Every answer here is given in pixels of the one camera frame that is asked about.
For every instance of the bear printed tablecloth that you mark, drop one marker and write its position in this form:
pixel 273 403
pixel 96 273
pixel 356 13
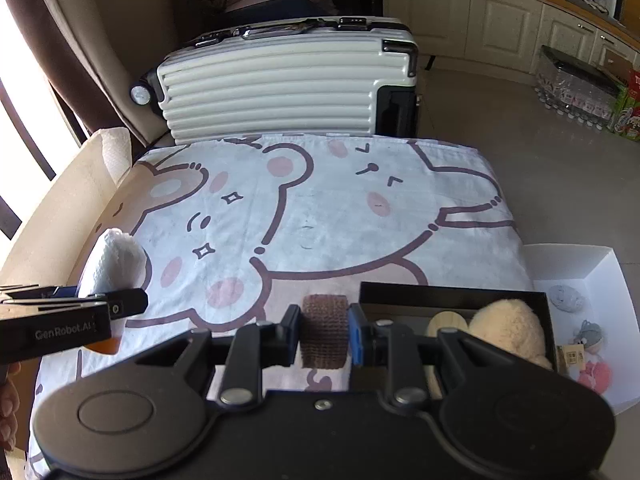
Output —
pixel 325 210

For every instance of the black cardboard box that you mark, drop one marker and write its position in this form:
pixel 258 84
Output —
pixel 440 295

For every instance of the grey knitted pouch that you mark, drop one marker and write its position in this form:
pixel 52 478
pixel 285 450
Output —
pixel 566 297

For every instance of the brown bandage roll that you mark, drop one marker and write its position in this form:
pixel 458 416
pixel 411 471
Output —
pixel 324 330

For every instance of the white cardboard tray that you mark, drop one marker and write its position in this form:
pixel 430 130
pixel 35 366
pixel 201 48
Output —
pixel 575 265

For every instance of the brown curtain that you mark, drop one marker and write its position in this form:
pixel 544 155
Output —
pixel 50 50

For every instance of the beige plush bunny toy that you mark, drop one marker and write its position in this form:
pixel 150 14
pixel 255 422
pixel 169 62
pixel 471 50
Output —
pixel 510 327

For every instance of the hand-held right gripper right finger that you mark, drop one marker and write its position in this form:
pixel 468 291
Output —
pixel 356 334

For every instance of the cream leather chair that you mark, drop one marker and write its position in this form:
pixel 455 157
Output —
pixel 145 35

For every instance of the pink crochet flower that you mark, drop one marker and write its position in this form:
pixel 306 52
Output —
pixel 596 377

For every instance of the oval wooden box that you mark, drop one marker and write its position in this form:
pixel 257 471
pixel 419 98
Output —
pixel 447 322

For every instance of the cream kitchen cabinets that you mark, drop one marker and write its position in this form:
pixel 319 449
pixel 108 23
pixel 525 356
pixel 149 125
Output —
pixel 500 15

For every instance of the pack of water bottles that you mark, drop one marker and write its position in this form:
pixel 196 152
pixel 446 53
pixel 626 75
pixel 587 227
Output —
pixel 575 87

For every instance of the small tan card box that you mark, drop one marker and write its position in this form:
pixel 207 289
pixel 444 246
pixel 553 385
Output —
pixel 572 357

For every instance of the plastic film roll orange tape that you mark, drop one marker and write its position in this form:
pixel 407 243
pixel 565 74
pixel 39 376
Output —
pixel 120 260

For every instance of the red green snack box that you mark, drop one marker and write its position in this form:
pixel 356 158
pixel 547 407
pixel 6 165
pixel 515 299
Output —
pixel 627 110

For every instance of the person's left hand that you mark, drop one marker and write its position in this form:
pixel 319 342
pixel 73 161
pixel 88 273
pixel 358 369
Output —
pixel 9 405

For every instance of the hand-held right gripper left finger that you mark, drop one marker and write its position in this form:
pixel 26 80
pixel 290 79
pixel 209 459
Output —
pixel 291 331

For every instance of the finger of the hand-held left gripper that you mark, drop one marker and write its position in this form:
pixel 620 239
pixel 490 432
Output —
pixel 125 302
pixel 60 292

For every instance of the cream honeycomb paper sheet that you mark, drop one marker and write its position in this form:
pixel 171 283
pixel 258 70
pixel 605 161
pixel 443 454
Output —
pixel 55 215

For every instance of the white ribbed suitcase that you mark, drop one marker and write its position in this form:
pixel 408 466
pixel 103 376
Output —
pixel 275 90

